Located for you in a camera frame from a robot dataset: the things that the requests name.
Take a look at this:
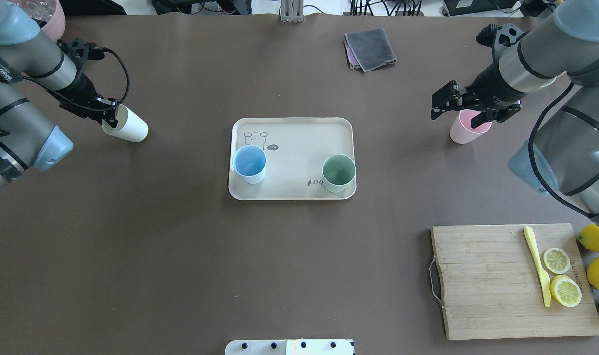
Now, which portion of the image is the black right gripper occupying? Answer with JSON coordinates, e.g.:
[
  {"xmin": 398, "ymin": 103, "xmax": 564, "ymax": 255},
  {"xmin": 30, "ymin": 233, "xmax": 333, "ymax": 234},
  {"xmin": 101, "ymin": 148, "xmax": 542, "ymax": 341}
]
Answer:
[{"xmin": 431, "ymin": 23, "xmax": 529, "ymax": 130}]

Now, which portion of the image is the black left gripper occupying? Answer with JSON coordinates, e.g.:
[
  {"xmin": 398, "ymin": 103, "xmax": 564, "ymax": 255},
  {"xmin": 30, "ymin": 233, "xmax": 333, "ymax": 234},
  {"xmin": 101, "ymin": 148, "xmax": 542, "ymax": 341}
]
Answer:
[{"xmin": 57, "ymin": 38, "xmax": 119, "ymax": 127}]

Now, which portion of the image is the pink cup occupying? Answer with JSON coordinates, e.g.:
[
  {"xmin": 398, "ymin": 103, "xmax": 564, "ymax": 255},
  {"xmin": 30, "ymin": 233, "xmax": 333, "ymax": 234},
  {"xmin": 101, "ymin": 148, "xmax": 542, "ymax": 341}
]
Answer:
[{"xmin": 449, "ymin": 109, "xmax": 492, "ymax": 144}]

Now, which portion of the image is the cream white cup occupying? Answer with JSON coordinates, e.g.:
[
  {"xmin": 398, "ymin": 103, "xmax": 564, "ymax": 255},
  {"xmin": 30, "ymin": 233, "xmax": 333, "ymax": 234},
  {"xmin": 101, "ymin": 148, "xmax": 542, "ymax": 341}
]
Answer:
[{"xmin": 101, "ymin": 104, "xmax": 149, "ymax": 142}]

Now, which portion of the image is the green cup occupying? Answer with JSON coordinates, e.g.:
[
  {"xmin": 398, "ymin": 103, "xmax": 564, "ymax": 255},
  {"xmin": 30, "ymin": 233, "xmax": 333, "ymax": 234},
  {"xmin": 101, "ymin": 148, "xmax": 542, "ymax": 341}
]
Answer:
[{"xmin": 321, "ymin": 154, "xmax": 356, "ymax": 193}]

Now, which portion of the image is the light blue cup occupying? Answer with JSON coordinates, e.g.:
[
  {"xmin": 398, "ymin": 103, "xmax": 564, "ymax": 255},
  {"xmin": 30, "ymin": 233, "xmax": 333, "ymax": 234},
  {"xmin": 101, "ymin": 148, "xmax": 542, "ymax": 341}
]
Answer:
[{"xmin": 231, "ymin": 145, "xmax": 267, "ymax": 184}]

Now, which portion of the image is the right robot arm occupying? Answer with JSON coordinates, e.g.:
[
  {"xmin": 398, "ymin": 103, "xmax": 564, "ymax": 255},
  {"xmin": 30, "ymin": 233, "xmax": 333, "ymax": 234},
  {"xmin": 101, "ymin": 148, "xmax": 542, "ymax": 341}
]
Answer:
[{"xmin": 430, "ymin": 0, "xmax": 599, "ymax": 226}]

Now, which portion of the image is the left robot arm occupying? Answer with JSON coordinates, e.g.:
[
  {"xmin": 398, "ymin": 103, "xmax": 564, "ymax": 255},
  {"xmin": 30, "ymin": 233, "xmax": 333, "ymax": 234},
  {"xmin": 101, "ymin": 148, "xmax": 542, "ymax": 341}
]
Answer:
[{"xmin": 0, "ymin": 0, "xmax": 124, "ymax": 189}]

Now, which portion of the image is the beige rabbit tray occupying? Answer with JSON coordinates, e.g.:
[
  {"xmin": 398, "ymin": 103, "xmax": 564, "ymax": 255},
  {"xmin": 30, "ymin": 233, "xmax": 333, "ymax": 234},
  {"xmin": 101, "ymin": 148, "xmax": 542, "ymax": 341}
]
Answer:
[{"xmin": 228, "ymin": 117, "xmax": 357, "ymax": 200}]

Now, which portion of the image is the grey folded cloth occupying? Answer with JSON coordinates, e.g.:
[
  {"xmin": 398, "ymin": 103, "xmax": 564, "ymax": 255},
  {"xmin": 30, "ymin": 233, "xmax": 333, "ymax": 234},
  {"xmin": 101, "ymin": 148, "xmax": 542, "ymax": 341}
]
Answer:
[{"xmin": 344, "ymin": 28, "xmax": 397, "ymax": 73}]

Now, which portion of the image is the pink ice bowl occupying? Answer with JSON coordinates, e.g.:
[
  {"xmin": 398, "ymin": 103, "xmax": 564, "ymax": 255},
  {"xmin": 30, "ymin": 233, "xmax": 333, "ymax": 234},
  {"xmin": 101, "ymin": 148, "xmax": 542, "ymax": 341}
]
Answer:
[{"xmin": 20, "ymin": 0, "xmax": 66, "ymax": 42}]

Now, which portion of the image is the purple cloth under grey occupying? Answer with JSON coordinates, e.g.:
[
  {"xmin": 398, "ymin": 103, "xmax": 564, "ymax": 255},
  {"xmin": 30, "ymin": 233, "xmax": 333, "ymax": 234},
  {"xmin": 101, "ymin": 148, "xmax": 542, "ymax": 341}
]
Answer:
[{"xmin": 344, "ymin": 40, "xmax": 360, "ymax": 70}]

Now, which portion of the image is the yellow plastic knife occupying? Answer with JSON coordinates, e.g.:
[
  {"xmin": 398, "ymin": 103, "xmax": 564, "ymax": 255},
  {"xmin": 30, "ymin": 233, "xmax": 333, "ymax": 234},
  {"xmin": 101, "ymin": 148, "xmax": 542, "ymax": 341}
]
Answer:
[{"xmin": 523, "ymin": 225, "xmax": 552, "ymax": 308}]

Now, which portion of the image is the bamboo cutting board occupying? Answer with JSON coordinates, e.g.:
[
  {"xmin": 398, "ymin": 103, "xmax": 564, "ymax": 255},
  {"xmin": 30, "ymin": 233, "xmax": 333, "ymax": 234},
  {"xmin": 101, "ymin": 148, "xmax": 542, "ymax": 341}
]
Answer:
[{"xmin": 430, "ymin": 224, "xmax": 599, "ymax": 341}]

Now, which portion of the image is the lemon slice upper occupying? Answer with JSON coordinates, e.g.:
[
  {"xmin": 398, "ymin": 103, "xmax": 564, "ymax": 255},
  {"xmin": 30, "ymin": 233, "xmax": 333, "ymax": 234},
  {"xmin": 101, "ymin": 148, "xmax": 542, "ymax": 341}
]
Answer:
[{"xmin": 542, "ymin": 247, "xmax": 571, "ymax": 275}]

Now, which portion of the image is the lemon slice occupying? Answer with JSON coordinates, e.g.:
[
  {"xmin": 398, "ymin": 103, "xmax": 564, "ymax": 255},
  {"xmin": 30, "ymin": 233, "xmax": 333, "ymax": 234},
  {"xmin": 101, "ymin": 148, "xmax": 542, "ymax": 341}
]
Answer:
[
  {"xmin": 542, "ymin": 247, "xmax": 571, "ymax": 275},
  {"xmin": 550, "ymin": 275, "xmax": 582, "ymax": 307}
]

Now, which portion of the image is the whole lemon outer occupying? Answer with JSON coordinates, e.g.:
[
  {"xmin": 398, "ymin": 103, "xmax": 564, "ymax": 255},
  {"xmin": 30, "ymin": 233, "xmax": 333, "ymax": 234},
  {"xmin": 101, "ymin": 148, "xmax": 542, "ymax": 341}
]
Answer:
[{"xmin": 577, "ymin": 224, "xmax": 599, "ymax": 252}]

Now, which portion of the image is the lemon slice lower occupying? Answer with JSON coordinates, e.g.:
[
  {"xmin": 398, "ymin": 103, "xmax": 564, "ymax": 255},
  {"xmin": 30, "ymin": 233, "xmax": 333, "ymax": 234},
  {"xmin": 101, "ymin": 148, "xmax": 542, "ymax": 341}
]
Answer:
[{"xmin": 550, "ymin": 275, "xmax": 582, "ymax": 307}]

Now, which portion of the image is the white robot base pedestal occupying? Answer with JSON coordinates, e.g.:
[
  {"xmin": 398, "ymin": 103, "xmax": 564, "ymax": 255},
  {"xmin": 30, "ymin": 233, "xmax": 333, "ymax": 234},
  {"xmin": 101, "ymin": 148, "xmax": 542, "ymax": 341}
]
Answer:
[{"xmin": 225, "ymin": 338, "xmax": 355, "ymax": 355}]

